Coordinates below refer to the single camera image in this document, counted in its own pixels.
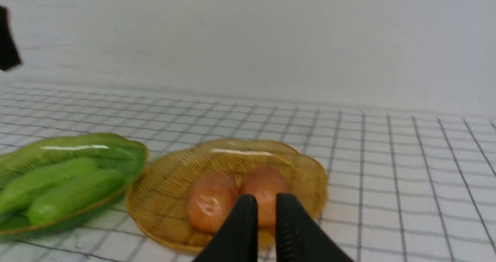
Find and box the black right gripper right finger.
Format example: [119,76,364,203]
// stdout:
[275,193,353,262]

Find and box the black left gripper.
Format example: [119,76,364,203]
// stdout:
[0,5,22,72]

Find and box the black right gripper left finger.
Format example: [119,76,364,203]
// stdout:
[194,194,258,262]

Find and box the orange potato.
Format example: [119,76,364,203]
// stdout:
[239,165,290,229]
[186,171,239,234]

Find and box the green cucumber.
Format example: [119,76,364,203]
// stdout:
[0,158,99,215]
[27,169,129,226]

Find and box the amber glass plate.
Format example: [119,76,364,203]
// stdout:
[126,140,327,254]

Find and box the white grid tablecloth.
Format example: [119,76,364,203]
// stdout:
[1,83,495,262]

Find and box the green glass plate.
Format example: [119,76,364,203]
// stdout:
[1,133,148,241]

